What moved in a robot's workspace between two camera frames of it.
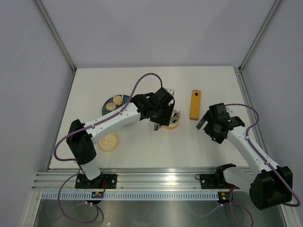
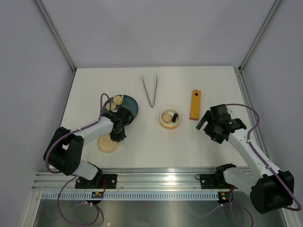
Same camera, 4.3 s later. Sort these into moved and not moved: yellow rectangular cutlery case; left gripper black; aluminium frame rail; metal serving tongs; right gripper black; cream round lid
Moved: metal serving tongs; left gripper black
Not moved: right gripper black; aluminium frame rail; yellow rectangular cutlery case; cream round lid
